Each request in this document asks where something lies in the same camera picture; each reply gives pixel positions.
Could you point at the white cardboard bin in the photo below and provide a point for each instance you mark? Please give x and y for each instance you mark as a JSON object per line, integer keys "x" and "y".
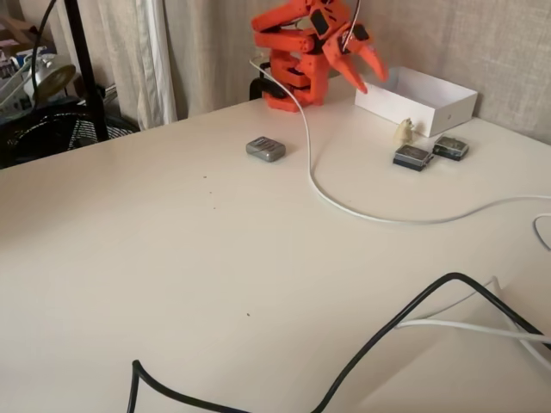
{"x": 447, "y": 116}

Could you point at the black table clamp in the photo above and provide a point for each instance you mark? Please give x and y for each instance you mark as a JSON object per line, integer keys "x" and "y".
{"x": 262, "y": 88}

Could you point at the small black plastic case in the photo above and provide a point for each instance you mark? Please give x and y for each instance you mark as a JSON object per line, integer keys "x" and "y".
{"x": 450, "y": 147}
{"x": 412, "y": 157}

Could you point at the silver desk lamp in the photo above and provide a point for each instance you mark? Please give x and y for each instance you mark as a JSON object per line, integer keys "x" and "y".
{"x": 53, "y": 77}

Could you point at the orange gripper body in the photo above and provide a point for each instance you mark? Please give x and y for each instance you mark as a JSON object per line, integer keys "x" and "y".
{"x": 338, "y": 50}

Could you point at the black stand pole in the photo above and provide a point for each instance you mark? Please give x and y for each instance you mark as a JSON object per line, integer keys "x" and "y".
{"x": 88, "y": 69}

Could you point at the black floor fan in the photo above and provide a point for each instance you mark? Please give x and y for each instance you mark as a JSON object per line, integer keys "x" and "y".
{"x": 56, "y": 133}

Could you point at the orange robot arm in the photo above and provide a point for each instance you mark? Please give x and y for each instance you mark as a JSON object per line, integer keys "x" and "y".
{"x": 292, "y": 69}

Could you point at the small beige figurine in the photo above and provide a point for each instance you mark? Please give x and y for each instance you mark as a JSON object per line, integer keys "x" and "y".
{"x": 404, "y": 133}

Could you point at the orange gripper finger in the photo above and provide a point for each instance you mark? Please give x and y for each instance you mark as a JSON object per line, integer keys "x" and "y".
{"x": 351, "y": 71}
{"x": 374, "y": 60}

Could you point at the gray floss box blue label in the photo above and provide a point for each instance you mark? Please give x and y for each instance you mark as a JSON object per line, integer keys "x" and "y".
{"x": 266, "y": 149}

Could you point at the beige curtain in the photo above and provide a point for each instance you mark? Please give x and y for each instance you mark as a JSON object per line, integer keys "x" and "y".
{"x": 142, "y": 64}

